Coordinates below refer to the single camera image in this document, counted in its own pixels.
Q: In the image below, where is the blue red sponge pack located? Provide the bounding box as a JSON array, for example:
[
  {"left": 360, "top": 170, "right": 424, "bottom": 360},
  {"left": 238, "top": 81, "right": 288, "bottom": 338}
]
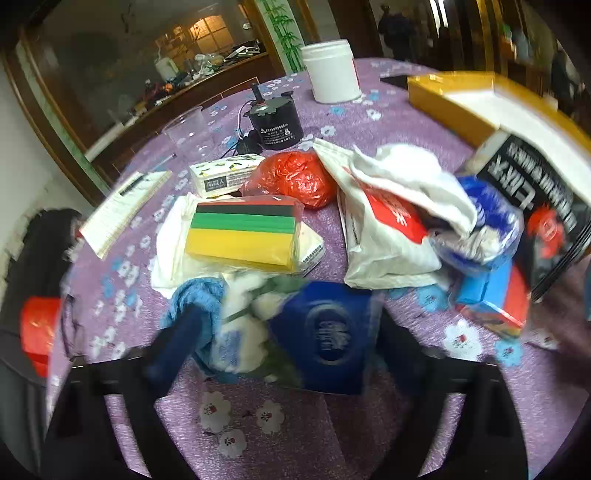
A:
[{"left": 452, "top": 261, "right": 531, "bottom": 338}]

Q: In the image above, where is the white green patterned tissue pack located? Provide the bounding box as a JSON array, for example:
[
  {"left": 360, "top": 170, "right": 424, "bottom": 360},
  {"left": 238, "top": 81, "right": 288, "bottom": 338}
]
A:
[{"left": 189, "top": 154, "right": 264, "bottom": 198}]

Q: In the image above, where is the clear plastic cup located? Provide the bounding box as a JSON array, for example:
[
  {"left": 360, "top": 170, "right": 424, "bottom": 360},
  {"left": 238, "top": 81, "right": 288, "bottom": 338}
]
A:
[{"left": 162, "top": 106, "right": 213, "bottom": 163}]

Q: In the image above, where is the white sock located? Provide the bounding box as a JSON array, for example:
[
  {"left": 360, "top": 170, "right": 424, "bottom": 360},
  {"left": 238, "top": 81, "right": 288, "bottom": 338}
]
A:
[{"left": 349, "top": 143, "right": 478, "bottom": 238}]

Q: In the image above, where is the white cloth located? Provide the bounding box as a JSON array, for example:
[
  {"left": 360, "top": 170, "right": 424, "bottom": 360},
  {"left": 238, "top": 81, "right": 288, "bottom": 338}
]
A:
[{"left": 150, "top": 193, "right": 233, "bottom": 299}]

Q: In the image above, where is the black pen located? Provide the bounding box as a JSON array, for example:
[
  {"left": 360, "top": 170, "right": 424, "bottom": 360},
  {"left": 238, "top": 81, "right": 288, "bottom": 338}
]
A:
[{"left": 119, "top": 153, "right": 177, "bottom": 196}]

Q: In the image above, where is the person in dark clothes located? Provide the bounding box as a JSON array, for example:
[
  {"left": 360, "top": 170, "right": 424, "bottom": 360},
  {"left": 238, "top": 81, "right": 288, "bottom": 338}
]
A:
[{"left": 378, "top": 4, "right": 415, "bottom": 61}]

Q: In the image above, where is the black bag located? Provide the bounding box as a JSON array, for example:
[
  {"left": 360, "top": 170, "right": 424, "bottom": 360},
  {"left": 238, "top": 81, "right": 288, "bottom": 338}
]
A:
[{"left": 1, "top": 208, "right": 81, "bottom": 474}]

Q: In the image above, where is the purple floral tablecloth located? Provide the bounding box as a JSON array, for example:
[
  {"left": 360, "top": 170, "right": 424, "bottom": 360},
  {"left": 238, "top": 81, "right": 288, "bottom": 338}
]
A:
[{"left": 47, "top": 59, "right": 590, "bottom": 479}]

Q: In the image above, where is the yellow cardboard box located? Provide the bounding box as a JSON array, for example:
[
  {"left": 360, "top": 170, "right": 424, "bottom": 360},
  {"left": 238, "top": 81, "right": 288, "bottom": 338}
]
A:
[{"left": 408, "top": 72, "right": 590, "bottom": 160}]

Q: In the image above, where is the white notebook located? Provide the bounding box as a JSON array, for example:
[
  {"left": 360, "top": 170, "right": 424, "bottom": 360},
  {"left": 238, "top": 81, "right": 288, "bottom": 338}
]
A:
[{"left": 80, "top": 171, "right": 171, "bottom": 259}]

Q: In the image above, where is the wooden counter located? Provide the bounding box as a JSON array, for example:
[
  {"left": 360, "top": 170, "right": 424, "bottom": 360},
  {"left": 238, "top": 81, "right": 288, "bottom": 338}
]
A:
[{"left": 92, "top": 53, "right": 286, "bottom": 185}]

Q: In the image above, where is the white plastic jar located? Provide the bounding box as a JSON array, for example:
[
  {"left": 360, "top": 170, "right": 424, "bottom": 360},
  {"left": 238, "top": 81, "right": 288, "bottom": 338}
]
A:
[{"left": 301, "top": 39, "right": 362, "bottom": 104}]

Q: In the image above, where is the black cylindrical motor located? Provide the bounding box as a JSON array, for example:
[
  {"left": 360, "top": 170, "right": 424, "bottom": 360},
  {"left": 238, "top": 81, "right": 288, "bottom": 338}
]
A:
[{"left": 235, "top": 83, "right": 304, "bottom": 155}]

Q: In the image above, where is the red plastic bag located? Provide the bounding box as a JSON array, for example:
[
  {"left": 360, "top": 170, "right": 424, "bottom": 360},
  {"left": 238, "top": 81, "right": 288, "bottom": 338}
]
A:
[{"left": 240, "top": 151, "right": 338, "bottom": 210}]

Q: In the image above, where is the black printed package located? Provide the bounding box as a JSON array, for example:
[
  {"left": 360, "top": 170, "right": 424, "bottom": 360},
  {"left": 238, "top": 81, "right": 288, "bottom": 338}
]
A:
[{"left": 461, "top": 129, "right": 590, "bottom": 301}]

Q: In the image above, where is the yellow green black sponge pack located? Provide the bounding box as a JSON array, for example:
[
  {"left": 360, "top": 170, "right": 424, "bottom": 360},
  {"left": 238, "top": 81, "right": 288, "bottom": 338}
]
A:
[{"left": 184, "top": 195, "right": 304, "bottom": 273}]

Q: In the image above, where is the red gift bag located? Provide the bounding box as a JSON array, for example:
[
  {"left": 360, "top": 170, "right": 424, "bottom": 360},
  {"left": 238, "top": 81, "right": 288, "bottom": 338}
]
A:
[{"left": 20, "top": 296, "right": 61, "bottom": 378}]

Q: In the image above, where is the blue knitted cloth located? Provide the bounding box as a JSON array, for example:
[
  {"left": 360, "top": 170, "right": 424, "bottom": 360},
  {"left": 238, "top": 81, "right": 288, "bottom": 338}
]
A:
[{"left": 159, "top": 277, "right": 226, "bottom": 377}]

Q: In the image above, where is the black smartphone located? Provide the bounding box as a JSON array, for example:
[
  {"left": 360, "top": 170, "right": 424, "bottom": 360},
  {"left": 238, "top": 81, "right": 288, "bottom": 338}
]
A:
[{"left": 381, "top": 75, "right": 409, "bottom": 90}]

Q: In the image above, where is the white red shopping bag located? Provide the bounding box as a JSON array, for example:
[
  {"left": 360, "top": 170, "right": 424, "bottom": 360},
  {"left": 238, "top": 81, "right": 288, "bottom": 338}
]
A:
[{"left": 312, "top": 139, "right": 442, "bottom": 290}]

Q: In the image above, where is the blue white plastic bag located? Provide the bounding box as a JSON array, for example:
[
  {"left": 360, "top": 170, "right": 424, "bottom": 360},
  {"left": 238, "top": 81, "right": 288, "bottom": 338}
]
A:
[{"left": 430, "top": 176, "right": 524, "bottom": 276}]

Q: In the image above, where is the blue floral tissue pack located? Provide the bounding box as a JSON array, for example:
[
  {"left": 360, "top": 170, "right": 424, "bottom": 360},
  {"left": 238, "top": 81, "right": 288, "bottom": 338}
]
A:
[{"left": 209, "top": 269, "right": 385, "bottom": 398}]

